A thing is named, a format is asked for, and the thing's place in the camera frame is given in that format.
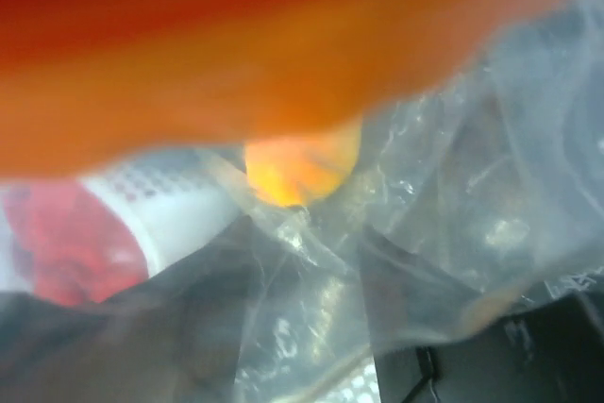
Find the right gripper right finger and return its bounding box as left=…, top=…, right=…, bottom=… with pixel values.
left=358, top=227, right=603, bottom=402

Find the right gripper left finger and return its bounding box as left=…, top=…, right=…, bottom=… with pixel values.
left=1, top=217, right=256, bottom=402

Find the clear zip top bag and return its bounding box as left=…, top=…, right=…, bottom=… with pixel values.
left=208, top=0, right=603, bottom=402

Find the orange fake mango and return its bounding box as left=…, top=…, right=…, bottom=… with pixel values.
left=243, top=119, right=362, bottom=208

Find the red cloth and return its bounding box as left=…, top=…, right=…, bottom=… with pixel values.
left=1, top=180, right=149, bottom=307

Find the white rectangular laundry basket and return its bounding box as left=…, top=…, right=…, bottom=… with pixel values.
left=1, top=150, right=239, bottom=278

